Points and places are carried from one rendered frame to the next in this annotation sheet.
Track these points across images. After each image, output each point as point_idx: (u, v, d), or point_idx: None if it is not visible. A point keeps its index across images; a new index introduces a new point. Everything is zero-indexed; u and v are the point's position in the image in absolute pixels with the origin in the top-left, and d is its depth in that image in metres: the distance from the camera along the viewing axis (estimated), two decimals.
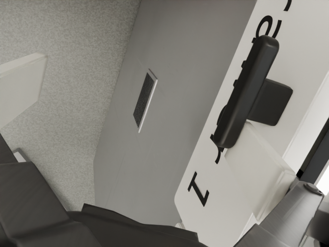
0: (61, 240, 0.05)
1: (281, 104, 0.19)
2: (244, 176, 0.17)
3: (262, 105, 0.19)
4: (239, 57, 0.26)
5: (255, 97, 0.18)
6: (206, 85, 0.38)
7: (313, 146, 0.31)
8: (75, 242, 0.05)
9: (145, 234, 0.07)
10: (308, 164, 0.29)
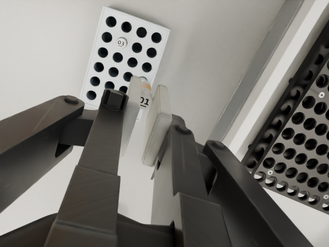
0: (85, 240, 0.05)
1: None
2: (147, 130, 0.18)
3: None
4: None
5: None
6: None
7: None
8: None
9: (145, 234, 0.07)
10: None
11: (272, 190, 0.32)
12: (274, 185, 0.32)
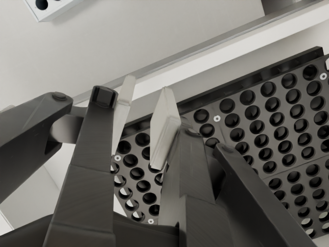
0: (83, 240, 0.05)
1: None
2: (153, 133, 0.18)
3: None
4: None
5: None
6: None
7: None
8: None
9: (145, 234, 0.07)
10: None
11: None
12: (113, 174, 0.27)
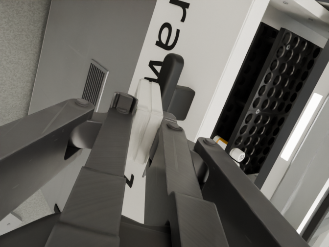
0: (86, 240, 0.05)
1: (187, 104, 0.24)
2: None
3: (175, 107, 0.23)
4: (145, 56, 0.30)
5: (169, 103, 0.23)
6: None
7: None
8: None
9: (145, 234, 0.07)
10: None
11: (272, 58, 0.30)
12: (276, 57, 0.30)
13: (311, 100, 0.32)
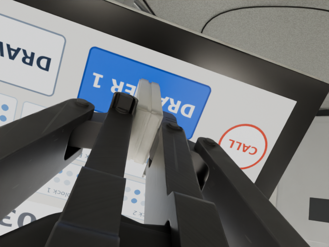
0: (86, 240, 0.05)
1: None
2: None
3: None
4: None
5: None
6: None
7: None
8: None
9: (145, 234, 0.07)
10: None
11: None
12: None
13: None
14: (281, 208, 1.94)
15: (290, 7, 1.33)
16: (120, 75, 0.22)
